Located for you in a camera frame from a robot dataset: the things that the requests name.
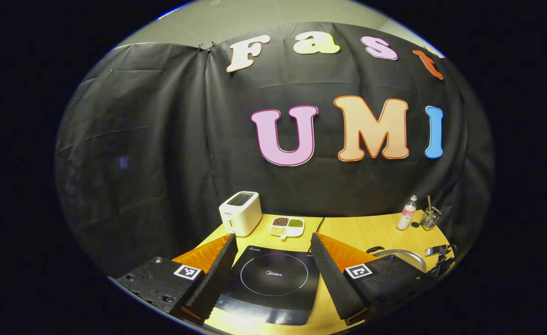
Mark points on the wooden stick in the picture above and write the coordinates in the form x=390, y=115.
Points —
x=429, y=202

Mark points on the white toaster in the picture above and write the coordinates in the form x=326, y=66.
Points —
x=240, y=214

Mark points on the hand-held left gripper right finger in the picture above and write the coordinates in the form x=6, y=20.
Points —
x=331, y=279

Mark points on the clear bottle with pink label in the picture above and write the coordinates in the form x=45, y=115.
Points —
x=406, y=216

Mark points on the black induction cooktop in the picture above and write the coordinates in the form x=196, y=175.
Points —
x=273, y=279

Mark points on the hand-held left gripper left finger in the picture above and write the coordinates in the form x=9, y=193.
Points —
x=217, y=277

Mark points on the white divided dish of beans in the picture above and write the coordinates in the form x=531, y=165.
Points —
x=286, y=226

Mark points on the clear glass holder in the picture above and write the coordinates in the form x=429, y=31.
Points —
x=430, y=219

